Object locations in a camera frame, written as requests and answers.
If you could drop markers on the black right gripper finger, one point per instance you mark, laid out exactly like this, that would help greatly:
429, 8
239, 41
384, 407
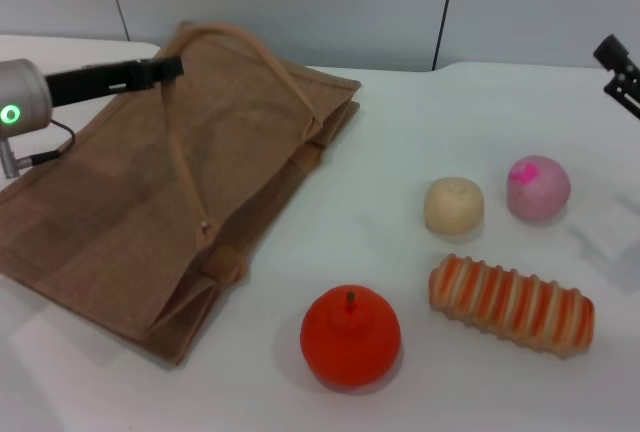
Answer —
614, 51
625, 94

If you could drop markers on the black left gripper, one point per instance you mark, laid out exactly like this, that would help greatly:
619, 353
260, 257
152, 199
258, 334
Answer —
80, 84

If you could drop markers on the brown woven handbag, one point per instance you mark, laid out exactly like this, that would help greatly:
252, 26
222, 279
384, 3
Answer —
150, 202

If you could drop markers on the orange striped long bread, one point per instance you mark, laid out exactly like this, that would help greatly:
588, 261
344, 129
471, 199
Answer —
510, 304

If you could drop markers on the pink round bun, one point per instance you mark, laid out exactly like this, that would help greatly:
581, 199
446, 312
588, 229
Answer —
540, 192

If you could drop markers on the cream round bun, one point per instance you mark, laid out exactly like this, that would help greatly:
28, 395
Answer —
454, 207

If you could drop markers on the orange toy fruit with stem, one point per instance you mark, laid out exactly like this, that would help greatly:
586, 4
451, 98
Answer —
350, 347

